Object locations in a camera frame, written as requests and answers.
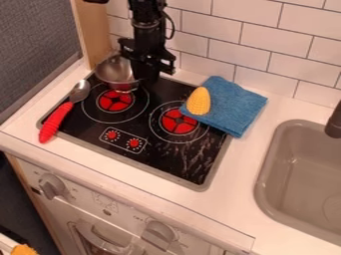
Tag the blue cloth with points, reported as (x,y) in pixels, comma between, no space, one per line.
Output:
(231,105)

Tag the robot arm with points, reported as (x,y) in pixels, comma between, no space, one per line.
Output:
(147,20)

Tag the silver pan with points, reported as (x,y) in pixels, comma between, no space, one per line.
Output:
(114,70)

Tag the yellow toy corn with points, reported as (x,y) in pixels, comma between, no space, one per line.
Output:
(198,101)

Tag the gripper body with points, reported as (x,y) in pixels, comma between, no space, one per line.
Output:
(146,59)

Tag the toy stove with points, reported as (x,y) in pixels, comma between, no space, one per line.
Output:
(146,132)

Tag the toy sink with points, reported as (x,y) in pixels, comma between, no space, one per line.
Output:
(302,179)

